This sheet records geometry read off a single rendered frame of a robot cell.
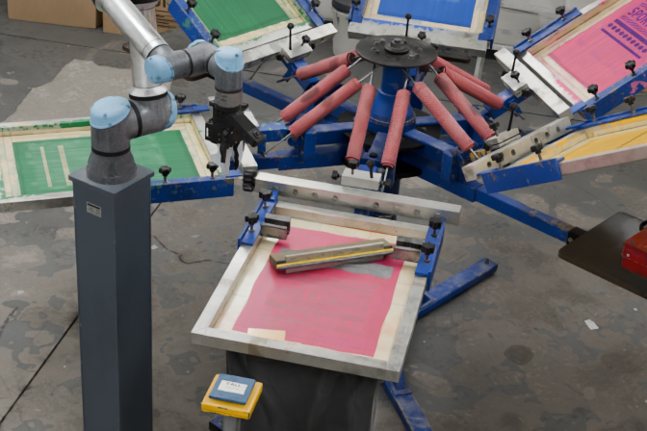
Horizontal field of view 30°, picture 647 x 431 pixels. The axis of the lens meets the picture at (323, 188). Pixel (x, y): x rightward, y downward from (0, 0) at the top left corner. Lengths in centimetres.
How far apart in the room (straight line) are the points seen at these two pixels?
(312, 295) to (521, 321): 187
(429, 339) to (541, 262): 87
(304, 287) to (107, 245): 61
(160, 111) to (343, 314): 81
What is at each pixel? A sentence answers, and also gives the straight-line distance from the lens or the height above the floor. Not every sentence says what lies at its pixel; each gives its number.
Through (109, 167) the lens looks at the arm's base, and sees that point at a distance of 362.
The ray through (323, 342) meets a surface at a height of 95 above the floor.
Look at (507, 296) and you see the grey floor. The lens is 545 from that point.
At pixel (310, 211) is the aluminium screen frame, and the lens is 394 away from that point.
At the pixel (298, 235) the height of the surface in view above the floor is 95.
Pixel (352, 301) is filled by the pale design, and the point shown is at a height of 95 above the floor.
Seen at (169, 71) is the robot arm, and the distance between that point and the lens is 323.
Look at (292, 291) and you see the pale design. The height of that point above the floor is 95.
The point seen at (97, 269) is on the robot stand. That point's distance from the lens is 380.
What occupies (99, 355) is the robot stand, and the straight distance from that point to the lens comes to 399.
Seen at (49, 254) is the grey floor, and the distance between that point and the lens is 558.
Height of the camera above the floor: 296
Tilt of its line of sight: 29 degrees down
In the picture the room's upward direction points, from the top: 4 degrees clockwise
